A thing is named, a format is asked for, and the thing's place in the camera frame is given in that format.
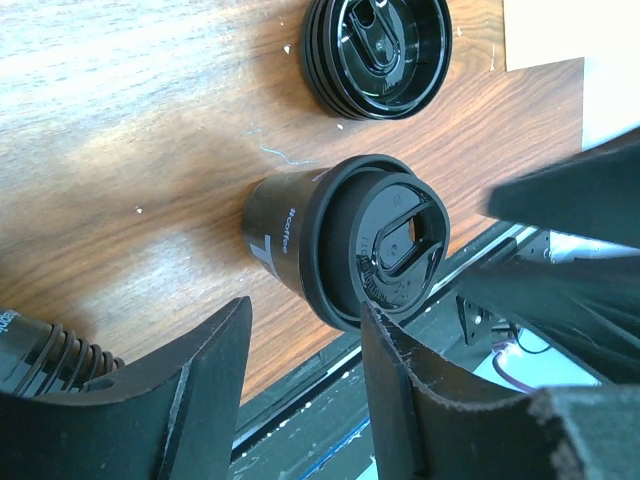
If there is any beige paper takeout bag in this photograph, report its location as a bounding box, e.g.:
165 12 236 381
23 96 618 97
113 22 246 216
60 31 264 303
503 0 639 71

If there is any stack of black cups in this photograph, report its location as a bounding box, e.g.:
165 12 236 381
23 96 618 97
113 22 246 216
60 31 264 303
0 308 124 398

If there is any black coffee cup lid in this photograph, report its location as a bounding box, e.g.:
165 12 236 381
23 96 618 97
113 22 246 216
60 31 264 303
299 154 451 331

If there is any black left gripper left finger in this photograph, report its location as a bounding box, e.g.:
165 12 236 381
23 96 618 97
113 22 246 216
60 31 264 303
1 297 252 479

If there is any black takeout coffee cup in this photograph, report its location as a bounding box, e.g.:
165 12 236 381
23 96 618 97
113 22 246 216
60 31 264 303
241 168 328 294

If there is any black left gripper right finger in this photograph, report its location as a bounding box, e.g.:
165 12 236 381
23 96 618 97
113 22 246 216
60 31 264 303
361 304 639 479

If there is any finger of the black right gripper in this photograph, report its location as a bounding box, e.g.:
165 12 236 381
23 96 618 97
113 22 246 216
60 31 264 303
487 128 639 248
459 255 639 385

